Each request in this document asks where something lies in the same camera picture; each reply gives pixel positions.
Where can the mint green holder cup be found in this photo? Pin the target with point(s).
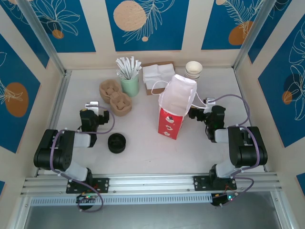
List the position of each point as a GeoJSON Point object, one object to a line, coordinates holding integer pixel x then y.
{"type": "Point", "coordinates": [129, 88]}

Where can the black controller board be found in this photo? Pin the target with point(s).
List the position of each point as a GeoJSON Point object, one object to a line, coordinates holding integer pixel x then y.
{"type": "Point", "coordinates": [85, 199]}
{"type": "Point", "coordinates": [222, 200]}

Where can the black lid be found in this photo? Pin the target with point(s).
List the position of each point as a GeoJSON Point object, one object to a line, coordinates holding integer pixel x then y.
{"type": "Point", "coordinates": [116, 143]}

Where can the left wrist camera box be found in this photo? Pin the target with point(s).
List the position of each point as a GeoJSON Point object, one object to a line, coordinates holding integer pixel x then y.
{"type": "Point", "coordinates": [91, 105]}

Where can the bundle of white wrapped straws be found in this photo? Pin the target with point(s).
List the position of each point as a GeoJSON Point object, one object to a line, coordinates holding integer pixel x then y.
{"type": "Point", "coordinates": [127, 69]}

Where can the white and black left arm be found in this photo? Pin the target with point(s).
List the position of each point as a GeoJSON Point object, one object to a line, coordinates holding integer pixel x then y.
{"type": "Point", "coordinates": [62, 148]}

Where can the brown pulp cup carrier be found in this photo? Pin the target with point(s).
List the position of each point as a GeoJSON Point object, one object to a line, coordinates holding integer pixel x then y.
{"type": "Point", "coordinates": [114, 95]}

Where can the red and white paper bag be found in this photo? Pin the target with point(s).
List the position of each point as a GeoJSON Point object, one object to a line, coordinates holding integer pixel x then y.
{"type": "Point", "coordinates": [171, 95]}

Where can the stack of white paper cups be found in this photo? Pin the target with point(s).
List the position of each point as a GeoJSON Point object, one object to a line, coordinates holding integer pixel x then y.
{"type": "Point", "coordinates": [193, 68]}

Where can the grey metal bench panel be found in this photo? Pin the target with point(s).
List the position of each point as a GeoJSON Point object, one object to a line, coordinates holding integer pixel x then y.
{"type": "Point", "coordinates": [152, 217]}

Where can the aluminium side table rail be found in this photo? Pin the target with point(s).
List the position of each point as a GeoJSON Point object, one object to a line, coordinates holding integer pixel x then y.
{"type": "Point", "coordinates": [59, 100]}

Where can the aluminium corner post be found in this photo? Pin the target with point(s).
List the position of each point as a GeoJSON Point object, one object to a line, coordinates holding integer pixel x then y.
{"type": "Point", "coordinates": [43, 35]}
{"type": "Point", "coordinates": [255, 33]}

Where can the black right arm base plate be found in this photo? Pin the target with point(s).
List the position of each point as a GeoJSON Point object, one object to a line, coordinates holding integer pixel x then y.
{"type": "Point", "coordinates": [201, 183]}

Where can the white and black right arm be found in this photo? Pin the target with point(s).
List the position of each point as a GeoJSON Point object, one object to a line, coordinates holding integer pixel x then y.
{"type": "Point", "coordinates": [247, 148]}

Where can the white napkins on brown tray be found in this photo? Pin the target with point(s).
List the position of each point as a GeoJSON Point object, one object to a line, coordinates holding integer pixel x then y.
{"type": "Point", "coordinates": [149, 91]}

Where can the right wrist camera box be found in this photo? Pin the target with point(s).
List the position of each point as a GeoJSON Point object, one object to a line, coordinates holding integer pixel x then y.
{"type": "Point", "coordinates": [210, 101]}

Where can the aluminium front frame rail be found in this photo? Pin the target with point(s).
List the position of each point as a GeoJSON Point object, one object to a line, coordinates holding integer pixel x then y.
{"type": "Point", "coordinates": [152, 182]}

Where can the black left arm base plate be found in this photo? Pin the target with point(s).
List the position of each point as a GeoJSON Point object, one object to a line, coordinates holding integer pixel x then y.
{"type": "Point", "coordinates": [102, 184]}

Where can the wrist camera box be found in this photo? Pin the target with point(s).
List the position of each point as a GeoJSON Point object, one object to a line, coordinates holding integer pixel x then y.
{"type": "Point", "coordinates": [210, 101]}
{"type": "Point", "coordinates": [91, 105]}

